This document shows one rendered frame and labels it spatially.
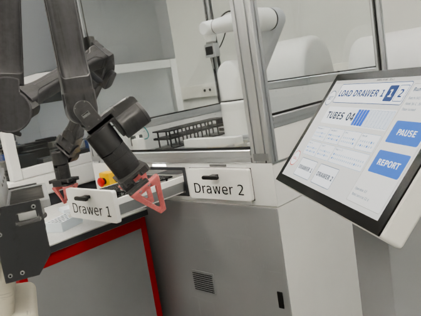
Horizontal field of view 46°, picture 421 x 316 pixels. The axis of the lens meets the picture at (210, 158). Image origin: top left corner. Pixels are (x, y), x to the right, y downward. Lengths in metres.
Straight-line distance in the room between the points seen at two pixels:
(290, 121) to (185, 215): 0.56
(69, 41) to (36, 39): 1.66
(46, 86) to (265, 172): 0.72
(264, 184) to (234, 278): 0.41
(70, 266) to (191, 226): 0.47
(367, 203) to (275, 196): 0.77
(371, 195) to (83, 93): 0.55
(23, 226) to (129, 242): 0.97
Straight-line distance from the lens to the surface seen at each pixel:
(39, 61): 2.63
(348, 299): 2.09
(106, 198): 1.69
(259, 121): 1.58
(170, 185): 1.83
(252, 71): 1.58
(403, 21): 4.78
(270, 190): 1.62
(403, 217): 0.82
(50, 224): 1.99
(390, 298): 1.09
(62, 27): 0.99
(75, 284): 1.93
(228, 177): 1.69
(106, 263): 1.99
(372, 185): 0.89
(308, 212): 1.78
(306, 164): 1.16
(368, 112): 1.05
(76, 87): 0.97
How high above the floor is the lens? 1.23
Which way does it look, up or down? 9 degrees down
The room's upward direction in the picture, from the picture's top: 9 degrees counter-clockwise
